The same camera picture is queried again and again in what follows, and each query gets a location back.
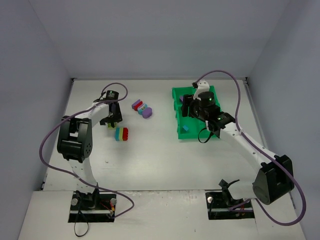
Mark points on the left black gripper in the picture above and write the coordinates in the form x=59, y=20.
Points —
x=113, y=119

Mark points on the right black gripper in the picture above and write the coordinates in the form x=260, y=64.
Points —
x=186, y=105

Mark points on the lime green small lego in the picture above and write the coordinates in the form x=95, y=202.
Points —
x=111, y=125

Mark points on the small teal lego cube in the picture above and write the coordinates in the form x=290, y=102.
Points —
x=185, y=128

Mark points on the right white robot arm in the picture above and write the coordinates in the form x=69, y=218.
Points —
x=271, y=179

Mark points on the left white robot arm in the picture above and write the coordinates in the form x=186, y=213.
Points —
x=75, y=140

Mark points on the teal yellow red lego stack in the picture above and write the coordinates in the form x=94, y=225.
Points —
x=121, y=134

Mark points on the purple lego with red brick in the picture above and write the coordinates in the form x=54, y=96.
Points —
x=136, y=104

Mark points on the green divided sorting tray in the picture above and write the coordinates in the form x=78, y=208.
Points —
x=194, y=125

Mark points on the teal printed purple lego stack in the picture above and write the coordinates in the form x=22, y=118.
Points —
x=145, y=111

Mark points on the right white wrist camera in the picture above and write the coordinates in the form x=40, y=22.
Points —
x=200, y=86

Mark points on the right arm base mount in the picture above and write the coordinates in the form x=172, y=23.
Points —
x=222, y=207

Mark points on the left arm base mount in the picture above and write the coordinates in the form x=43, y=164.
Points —
x=92, y=208

